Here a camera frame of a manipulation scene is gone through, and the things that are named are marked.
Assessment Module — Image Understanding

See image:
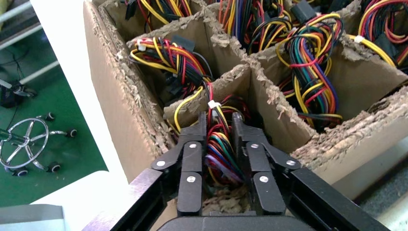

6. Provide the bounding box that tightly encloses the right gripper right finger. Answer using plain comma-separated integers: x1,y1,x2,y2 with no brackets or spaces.
231,111,302,216

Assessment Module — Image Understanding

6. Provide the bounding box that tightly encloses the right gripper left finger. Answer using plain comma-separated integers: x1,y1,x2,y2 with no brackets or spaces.
150,111,208,217

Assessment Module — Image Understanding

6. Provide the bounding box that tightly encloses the power supply with coloured wires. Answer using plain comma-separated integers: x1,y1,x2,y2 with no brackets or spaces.
347,0,408,74
124,0,192,26
218,0,292,55
173,83,255,189
128,35,215,100
275,13,345,130

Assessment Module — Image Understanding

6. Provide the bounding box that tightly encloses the cardboard box with dividers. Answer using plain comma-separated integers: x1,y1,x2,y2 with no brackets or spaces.
83,0,408,214

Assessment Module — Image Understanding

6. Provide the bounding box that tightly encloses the chrome chair base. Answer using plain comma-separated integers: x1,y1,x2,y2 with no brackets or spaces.
0,111,79,178

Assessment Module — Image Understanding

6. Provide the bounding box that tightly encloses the white metal bar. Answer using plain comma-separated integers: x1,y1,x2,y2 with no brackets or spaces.
0,24,44,50
19,60,60,85
0,1,33,23

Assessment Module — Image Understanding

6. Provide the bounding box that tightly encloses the black floor object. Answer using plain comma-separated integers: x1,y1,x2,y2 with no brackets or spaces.
0,79,37,109

